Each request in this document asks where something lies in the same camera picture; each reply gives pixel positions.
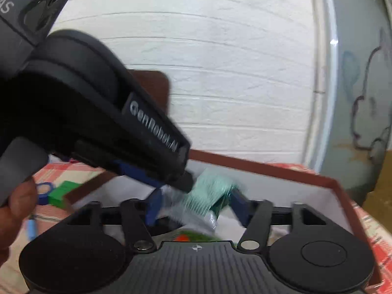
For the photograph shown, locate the blue tape roll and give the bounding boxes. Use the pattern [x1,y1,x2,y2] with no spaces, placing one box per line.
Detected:
[36,182,54,206]

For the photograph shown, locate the green white packet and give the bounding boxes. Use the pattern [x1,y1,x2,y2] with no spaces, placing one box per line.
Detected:
[159,171,243,231]

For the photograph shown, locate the green wedge block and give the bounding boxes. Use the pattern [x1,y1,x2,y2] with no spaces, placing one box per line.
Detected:
[47,181,82,210]

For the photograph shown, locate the grey door with cat drawing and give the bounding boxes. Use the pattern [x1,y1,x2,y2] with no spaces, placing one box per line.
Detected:
[318,0,392,203]

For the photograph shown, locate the green and red object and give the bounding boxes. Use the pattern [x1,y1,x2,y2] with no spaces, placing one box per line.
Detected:
[174,231,221,243]

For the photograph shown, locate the person's left hand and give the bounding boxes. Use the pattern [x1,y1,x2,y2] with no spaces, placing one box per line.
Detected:
[0,178,40,265]

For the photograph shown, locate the brown cardboard box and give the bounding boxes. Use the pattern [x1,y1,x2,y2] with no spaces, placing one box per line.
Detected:
[64,148,385,285]

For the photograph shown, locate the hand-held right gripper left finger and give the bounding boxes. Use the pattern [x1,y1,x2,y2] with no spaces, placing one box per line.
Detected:
[63,190,164,253]

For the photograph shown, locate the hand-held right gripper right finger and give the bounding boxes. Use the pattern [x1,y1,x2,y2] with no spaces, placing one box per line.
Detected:
[230,188,326,251]

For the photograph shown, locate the white door frame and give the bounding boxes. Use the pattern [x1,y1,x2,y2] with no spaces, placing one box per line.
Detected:
[306,0,340,172]

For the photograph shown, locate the light blue cylinder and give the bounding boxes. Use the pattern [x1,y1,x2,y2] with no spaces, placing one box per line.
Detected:
[27,217,39,241]

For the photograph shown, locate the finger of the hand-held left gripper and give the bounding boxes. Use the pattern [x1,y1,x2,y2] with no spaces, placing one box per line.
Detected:
[112,159,166,189]
[171,171,195,194]

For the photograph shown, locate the plain cardboard carton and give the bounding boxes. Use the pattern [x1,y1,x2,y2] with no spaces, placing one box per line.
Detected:
[361,171,392,218]

